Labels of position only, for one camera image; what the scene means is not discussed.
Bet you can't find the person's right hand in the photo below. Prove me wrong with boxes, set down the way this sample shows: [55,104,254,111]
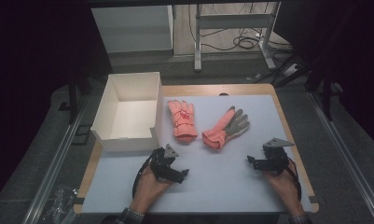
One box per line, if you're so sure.
[262,169,305,217]

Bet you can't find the clear plastic bag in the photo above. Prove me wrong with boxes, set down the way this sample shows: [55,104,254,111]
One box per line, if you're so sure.
[39,184,80,224]

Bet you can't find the black floor cables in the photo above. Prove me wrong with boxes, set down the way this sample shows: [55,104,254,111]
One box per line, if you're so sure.
[187,2,294,54]

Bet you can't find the grey metal desk frame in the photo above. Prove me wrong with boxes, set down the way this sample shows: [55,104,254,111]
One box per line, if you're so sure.
[193,1,283,73]

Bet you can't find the person's left hand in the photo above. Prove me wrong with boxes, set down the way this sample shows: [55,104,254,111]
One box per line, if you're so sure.
[130,167,173,215]

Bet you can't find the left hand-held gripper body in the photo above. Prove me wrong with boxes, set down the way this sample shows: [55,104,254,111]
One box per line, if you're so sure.
[148,143,184,183]

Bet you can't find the pale blue table mat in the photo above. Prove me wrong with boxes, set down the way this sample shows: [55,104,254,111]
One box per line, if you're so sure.
[81,94,313,215]

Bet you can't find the white power strip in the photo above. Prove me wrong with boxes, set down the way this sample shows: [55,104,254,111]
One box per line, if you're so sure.
[282,63,300,77]

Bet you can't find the white box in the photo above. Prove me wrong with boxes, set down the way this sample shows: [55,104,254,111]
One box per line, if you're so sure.
[90,71,163,153]

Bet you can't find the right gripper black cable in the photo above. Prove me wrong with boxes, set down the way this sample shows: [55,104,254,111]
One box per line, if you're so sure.
[284,156,302,201]

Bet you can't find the black stand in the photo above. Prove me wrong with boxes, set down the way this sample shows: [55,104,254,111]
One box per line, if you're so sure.
[58,69,93,125]
[305,60,336,122]

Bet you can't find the pink glove with grey palm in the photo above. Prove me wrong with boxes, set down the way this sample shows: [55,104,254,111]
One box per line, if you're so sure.
[201,105,251,150]

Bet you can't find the metal floor rail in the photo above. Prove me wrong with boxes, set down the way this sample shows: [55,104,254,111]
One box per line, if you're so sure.
[21,94,90,224]
[308,91,374,224]

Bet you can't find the white cabinet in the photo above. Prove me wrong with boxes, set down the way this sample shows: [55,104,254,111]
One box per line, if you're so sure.
[90,4,174,54]

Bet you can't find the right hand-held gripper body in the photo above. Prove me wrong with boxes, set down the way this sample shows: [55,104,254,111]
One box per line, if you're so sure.
[255,137,296,175]

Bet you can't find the pink glove with red print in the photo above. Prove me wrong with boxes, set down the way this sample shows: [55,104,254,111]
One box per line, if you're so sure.
[167,99,199,144]

